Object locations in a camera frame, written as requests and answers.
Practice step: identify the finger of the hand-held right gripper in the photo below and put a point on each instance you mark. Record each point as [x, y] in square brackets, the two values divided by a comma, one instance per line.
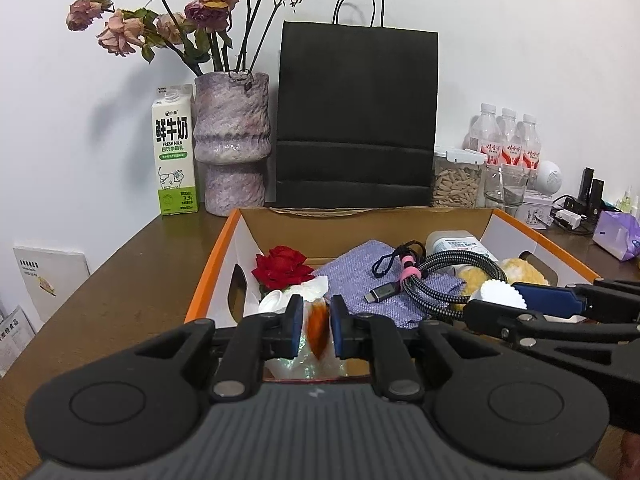
[510, 322]
[550, 299]

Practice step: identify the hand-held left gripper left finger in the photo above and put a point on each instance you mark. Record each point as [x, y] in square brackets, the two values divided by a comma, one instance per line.
[294, 325]

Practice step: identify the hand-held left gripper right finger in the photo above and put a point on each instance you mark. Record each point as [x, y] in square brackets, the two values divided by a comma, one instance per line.
[341, 325]

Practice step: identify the white scalloped lid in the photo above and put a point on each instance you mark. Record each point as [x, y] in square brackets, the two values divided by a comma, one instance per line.
[497, 294]

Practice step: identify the yellow plush toy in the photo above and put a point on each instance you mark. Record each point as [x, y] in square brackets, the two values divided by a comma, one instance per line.
[525, 272]

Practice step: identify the iridescent plastic bag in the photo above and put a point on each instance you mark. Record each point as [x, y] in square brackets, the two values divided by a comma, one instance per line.
[302, 366]

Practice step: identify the purple woven cloth bag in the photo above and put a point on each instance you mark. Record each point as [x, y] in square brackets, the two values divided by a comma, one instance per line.
[350, 275]

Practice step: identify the red rose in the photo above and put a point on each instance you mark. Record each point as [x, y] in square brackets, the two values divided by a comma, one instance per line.
[280, 267]

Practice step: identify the orange cardboard box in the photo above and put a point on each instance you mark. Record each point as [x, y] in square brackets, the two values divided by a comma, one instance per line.
[235, 255]

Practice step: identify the white pill bottle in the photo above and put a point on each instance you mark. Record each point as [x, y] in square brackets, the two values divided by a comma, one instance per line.
[455, 242]

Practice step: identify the white charger plug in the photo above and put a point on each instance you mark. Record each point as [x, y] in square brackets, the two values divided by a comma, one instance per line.
[567, 219]

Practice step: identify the white tin box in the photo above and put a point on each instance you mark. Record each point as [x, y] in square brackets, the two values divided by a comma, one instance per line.
[539, 210]

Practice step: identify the purple tissue packet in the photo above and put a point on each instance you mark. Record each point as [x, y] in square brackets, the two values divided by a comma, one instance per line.
[617, 235]

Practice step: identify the black upright device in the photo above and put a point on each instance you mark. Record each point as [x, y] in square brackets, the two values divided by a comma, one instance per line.
[591, 190]

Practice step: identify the clear drinking glass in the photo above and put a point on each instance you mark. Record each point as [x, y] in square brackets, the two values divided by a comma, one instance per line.
[505, 185]

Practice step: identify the white round speaker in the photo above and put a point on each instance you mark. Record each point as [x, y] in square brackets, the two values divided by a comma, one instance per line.
[549, 176]

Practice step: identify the small spray bottle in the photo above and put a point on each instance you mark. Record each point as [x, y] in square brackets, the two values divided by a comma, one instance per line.
[627, 201]

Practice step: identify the clear nut container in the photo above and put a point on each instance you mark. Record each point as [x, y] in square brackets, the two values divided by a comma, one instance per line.
[457, 185]

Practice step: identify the red label water bottle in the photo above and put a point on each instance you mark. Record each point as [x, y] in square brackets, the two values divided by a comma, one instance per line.
[530, 142]
[509, 137]
[486, 135]

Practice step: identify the wooden desk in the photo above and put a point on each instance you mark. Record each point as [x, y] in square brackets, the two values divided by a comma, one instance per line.
[125, 280]

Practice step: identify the purple marbled vase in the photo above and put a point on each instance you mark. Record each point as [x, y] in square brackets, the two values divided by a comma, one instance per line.
[232, 140]

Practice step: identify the green white milk carton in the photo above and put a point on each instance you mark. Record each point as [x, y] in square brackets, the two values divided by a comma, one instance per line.
[175, 155]

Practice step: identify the black paper bag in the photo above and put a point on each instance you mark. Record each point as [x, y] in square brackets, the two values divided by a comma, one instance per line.
[357, 115]

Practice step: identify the white board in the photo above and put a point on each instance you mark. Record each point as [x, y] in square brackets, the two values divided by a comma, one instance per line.
[50, 280]

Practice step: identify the white printed sign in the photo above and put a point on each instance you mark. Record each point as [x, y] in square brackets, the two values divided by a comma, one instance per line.
[15, 340]

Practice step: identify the dried rose bouquet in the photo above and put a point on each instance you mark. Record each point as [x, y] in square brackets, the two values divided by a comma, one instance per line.
[210, 5]

